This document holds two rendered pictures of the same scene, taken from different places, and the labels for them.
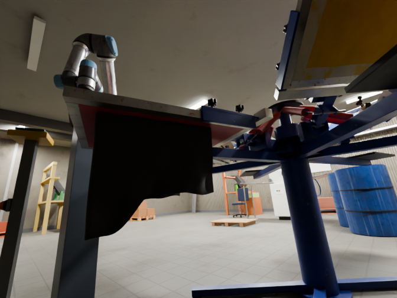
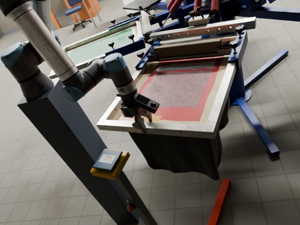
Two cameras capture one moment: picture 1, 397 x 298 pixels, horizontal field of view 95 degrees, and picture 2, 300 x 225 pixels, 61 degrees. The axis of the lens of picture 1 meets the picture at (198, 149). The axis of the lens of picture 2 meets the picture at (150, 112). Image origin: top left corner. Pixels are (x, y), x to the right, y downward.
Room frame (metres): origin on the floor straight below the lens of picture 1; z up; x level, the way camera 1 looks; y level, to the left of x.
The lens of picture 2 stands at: (-0.06, 0.84, 1.68)
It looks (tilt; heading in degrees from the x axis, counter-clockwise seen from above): 36 degrees down; 337
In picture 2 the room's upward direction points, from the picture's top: 24 degrees counter-clockwise
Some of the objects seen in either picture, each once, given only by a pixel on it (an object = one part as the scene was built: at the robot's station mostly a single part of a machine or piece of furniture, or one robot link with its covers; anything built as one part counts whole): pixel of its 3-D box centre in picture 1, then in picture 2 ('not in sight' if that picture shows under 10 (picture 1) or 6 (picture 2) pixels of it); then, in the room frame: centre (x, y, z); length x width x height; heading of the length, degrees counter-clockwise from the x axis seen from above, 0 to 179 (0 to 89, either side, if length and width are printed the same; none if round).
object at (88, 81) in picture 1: (85, 85); (125, 86); (0.77, 0.54, 1.20); 0.08 x 0.08 x 0.05
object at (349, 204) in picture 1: (360, 198); not in sight; (3.26, -2.69, 0.49); 1.33 x 0.82 x 0.98; 141
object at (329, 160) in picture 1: (338, 159); not in sight; (1.73, -1.33, 0.91); 1.34 x 0.41 x 0.08; 118
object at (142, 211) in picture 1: (139, 210); not in sight; (8.56, 2.83, 0.38); 1.29 x 0.92 x 0.76; 46
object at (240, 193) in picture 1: (239, 202); (73, 7); (6.81, -1.34, 0.49); 0.57 x 0.54 x 0.98; 133
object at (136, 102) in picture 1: (162, 135); (177, 78); (0.92, 0.19, 0.97); 0.79 x 0.58 x 0.04; 118
